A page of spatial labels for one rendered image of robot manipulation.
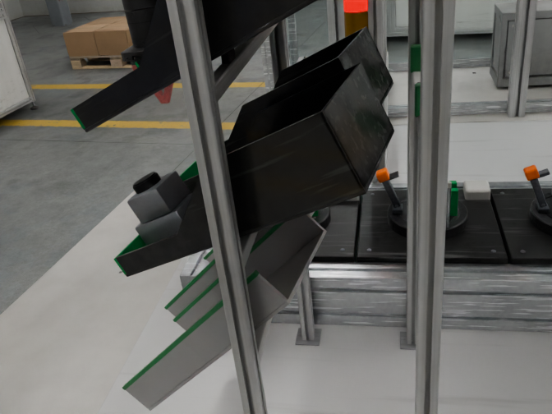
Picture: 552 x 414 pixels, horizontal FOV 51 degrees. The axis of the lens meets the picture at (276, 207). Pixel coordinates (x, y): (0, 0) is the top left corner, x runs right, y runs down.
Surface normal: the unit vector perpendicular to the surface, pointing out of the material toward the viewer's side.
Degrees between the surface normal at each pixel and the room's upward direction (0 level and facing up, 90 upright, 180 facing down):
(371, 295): 90
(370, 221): 0
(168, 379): 90
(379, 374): 0
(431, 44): 90
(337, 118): 65
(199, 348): 90
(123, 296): 0
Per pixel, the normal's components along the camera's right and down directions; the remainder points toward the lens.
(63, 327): -0.11, -0.87
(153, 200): -0.34, 0.48
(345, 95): 0.81, -0.29
